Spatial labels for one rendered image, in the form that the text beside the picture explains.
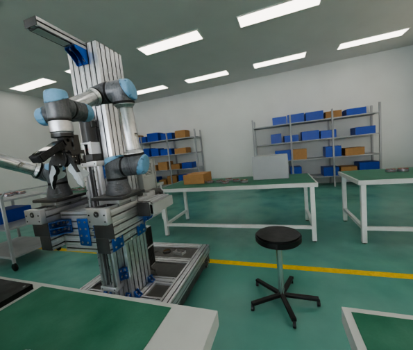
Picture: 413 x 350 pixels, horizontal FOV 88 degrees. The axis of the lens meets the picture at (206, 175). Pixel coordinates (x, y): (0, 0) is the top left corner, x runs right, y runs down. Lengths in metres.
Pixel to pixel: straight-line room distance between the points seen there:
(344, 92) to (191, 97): 4.46
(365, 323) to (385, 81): 7.00
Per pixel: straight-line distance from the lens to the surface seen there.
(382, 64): 7.58
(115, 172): 1.36
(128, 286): 1.86
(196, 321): 0.75
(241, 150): 7.01
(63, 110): 0.93
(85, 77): 1.80
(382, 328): 0.80
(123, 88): 1.29
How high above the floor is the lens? 1.23
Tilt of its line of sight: 6 degrees down
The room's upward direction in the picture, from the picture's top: 6 degrees counter-clockwise
